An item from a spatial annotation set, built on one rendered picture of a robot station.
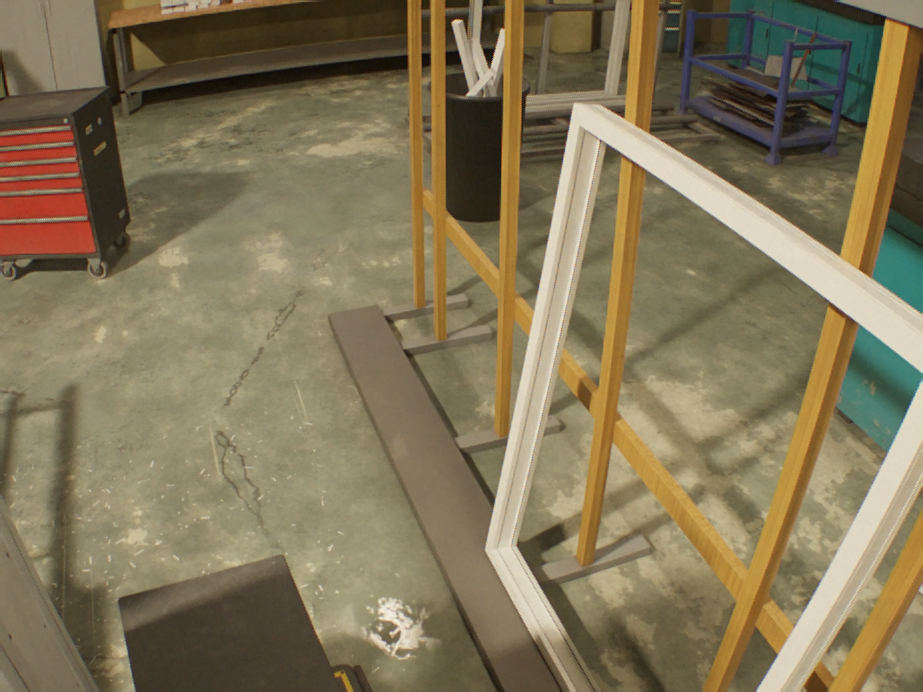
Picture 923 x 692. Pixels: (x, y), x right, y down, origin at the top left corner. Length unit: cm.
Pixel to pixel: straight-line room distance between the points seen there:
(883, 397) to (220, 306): 305
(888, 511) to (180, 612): 121
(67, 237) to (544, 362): 304
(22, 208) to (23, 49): 359
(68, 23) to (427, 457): 595
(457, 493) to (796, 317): 211
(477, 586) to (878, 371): 174
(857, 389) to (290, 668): 256
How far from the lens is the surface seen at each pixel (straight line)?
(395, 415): 319
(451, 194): 479
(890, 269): 316
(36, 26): 800
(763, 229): 141
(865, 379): 336
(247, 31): 849
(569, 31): 911
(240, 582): 158
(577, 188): 198
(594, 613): 259
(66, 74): 805
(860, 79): 778
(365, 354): 354
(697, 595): 269
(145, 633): 155
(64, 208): 451
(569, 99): 658
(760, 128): 656
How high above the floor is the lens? 201
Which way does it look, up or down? 32 degrees down
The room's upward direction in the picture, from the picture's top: straight up
